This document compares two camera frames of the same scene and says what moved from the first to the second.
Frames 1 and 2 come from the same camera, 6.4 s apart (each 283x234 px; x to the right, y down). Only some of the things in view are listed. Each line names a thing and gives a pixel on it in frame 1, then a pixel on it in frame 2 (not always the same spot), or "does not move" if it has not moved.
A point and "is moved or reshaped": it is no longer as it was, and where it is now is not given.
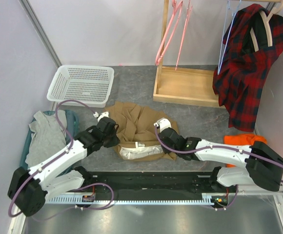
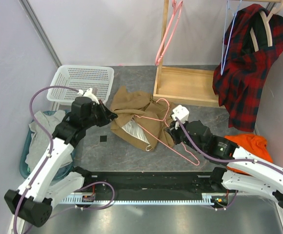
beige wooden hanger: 267,19 does not move
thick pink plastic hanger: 175,6 does not move
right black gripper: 167,150 → 173,132
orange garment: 245,139 does not move
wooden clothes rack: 189,86 does not move
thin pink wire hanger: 189,9 → 164,120
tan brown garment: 135,123 is moved or reshaped
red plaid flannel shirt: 253,39 does not move
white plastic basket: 92,84 does not move
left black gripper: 114,142 → 108,116
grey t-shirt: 48,136 does not move
